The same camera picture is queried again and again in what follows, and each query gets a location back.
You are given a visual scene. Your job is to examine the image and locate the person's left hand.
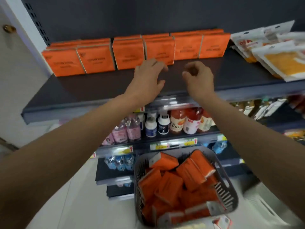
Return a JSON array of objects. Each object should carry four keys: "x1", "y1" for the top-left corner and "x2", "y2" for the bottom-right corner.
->
[{"x1": 124, "y1": 58, "x2": 169, "y2": 106}]

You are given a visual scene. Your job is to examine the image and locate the person's right hand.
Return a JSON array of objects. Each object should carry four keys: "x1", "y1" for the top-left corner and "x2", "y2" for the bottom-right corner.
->
[{"x1": 182, "y1": 61, "x2": 216, "y2": 101}]

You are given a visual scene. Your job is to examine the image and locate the person's right forearm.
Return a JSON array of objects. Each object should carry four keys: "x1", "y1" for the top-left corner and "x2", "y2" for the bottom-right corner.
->
[{"x1": 195, "y1": 92, "x2": 305, "y2": 223}]

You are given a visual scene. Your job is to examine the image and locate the person's left forearm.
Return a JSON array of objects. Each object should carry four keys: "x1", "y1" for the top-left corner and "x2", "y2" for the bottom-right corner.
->
[{"x1": 0, "y1": 92, "x2": 149, "y2": 229}]

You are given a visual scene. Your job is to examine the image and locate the red juice bottle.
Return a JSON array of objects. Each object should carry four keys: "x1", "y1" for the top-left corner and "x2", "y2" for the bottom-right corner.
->
[
  {"x1": 169, "y1": 108, "x2": 186, "y2": 134},
  {"x1": 183, "y1": 108, "x2": 203, "y2": 135},
  {"x1": 198, "y1": 110, "x2": 215, "y2": 133}
]

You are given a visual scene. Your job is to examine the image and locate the white bottle dark label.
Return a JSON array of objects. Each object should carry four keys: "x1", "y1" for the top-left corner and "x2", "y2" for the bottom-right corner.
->
[{"x1": 158, "y1": 114, "x2": 171, "y2": 135}]

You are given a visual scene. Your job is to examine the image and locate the row of orange tissue packets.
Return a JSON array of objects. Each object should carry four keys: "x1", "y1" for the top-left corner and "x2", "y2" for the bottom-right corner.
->
[{"x1": 42, "y1": 28, "x2": 231, "y2": 77}]

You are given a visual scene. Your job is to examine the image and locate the white bottle blue label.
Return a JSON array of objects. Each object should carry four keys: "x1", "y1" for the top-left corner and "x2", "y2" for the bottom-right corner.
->
[{"x1": 145, "y1": 117, "x2": 158, "y2": 138}]

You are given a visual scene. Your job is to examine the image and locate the pink drink bottle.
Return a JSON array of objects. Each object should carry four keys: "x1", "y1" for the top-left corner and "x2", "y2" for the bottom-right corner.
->
[
  {"x1": 126, "y1": 115, "x2": 142, "y2": 142},
  {"x1": 102, "y1": 133, "x2": 115, "y2": 146},
  {"x1": 112, "y1": 121, "x2": 129, "y2": 144}
]

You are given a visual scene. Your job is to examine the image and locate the white orange snack pouch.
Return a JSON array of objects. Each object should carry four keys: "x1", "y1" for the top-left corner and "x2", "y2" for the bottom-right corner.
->
[{"x1": 230, "y1": 20, "x2": 296, "y2": 63}]

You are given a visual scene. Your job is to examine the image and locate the yellow white price label strip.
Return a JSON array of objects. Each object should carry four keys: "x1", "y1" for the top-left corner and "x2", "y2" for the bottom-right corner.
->
[{"x1": 150, "y1": 137, "x2": 198, "y2": 151}]

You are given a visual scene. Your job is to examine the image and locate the dark shelf back panel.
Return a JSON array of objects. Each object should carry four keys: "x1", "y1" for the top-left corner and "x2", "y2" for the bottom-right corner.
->
[{"x1": 24, "y1": 0, "x2": 305, "y2": 44}]

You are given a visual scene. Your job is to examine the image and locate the dark grey shelf board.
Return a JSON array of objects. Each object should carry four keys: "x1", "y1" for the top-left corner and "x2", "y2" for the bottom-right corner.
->
[
  {"x1": 106, "y1": 183, "x2": 135, "y2": 201},
  {"x1": 95, "y1": 157, "x2": 135, "y2": 186},
  {"x1": 21, "y1": 45, "x2": 305, "y2": 125},
  {"x1": 95, "y1": 102, "x2": 305, "y2": 158}
]

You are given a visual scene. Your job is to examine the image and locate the yellow white price label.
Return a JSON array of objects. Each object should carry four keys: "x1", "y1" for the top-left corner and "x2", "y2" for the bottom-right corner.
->
[{"x1": 112, "y1": 146, "x2": 134, "y2": 156}]

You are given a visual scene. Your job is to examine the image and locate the row of small snack packets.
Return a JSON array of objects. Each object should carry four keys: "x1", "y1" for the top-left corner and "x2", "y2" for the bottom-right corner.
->
[{"x1": 230, "y1": 98, "x2": 288, "y2": 121}]

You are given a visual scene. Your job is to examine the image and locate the clear water bottle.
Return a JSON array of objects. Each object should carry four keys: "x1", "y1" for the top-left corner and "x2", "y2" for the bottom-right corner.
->
[
  {"x1": 115, "y1": 155, "x2": 126, "y2": 172},
  {"x1": 104, "y1": 156, "x2": 116, "y2": 170},
  {"x1": 124, "y1": 154, "x2": 135, "y2": 171}
]

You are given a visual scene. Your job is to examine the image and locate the blue water bottle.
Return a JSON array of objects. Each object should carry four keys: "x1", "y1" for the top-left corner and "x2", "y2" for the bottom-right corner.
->
[{"x1": 212, "y1": 141, "x2": 228, "y2": 154}]

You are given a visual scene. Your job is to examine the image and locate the white yellow snack pouch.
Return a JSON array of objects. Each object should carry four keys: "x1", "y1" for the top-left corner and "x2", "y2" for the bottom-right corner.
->
[{"x1": 251, "y1": 40, "x2": 305, "y2": 83}]

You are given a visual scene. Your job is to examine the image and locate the pile of orange tissue packs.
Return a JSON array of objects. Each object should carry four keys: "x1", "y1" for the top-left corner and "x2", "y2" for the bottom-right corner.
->
[{"x1": 138, "y1": 150, "x2": 227, "y2": 227}]

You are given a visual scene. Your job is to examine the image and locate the yellow snack packet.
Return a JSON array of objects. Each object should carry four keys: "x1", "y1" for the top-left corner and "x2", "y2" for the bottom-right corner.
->
[{"x1": 284, "y1": 129, "x2": 305, "y2": 142}]

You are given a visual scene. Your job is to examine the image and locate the grey plastic basket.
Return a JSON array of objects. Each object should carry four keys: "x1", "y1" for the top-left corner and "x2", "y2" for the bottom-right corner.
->
[{"x1": 133, "y1": 146, "x2": 239, "y2": 229}]

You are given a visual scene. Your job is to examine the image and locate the white perforated shelf upright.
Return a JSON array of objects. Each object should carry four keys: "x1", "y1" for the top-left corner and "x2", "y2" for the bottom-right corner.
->
[{"x1": 20, "y1": 0, "x2": 52, "y2": 46}]

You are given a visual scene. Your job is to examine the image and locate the white door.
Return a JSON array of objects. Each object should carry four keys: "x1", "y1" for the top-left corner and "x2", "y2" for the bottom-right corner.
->
[{"x1": 0, "y1": 5, "x2": 53, "y2": 150}]

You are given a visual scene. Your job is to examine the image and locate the white plastic crate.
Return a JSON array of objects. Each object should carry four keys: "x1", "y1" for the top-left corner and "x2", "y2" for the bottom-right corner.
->
[{"x1": 243, "y1": 182, "x2": 305, "y2": 227}]

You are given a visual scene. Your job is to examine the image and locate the brass door knob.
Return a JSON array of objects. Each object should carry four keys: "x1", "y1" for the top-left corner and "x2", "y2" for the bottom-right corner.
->
[{"x1": 2, "y1": 24, "x2": 17, "y2": 34}]

